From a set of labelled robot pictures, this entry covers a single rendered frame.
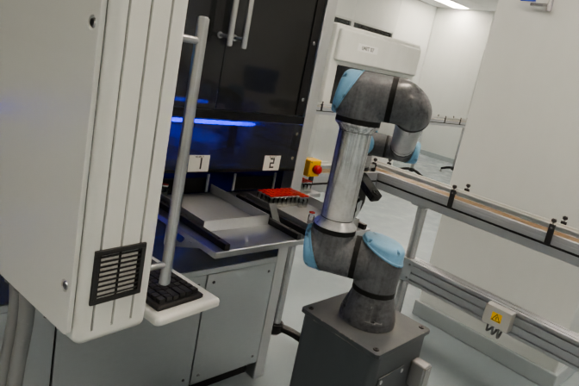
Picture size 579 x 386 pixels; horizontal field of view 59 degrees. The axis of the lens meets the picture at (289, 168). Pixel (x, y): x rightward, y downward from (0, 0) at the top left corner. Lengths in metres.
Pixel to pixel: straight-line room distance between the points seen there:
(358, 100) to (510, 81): 1.93
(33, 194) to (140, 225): 0.24
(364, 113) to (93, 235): 0.67
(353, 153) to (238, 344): 1.25
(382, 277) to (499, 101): 1.95
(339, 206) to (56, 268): 0.67
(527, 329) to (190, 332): 1.43
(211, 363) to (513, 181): 1.87
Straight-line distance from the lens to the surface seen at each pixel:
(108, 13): 0.98
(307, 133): 2.11
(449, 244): 3.29
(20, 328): 1.47
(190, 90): 1.10
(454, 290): 2.64
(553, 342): 2.51
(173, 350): 2.11
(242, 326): 2.28
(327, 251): 1.35
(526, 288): 3.14
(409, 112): 1.28
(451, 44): 10.91
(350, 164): 1.30
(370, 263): 1.35
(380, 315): 1.39
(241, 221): 1.65
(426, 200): 2.62
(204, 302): 1.34
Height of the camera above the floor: 1.43
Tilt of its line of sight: 12 degrees down
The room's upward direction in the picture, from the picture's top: 11 degrees clockwise
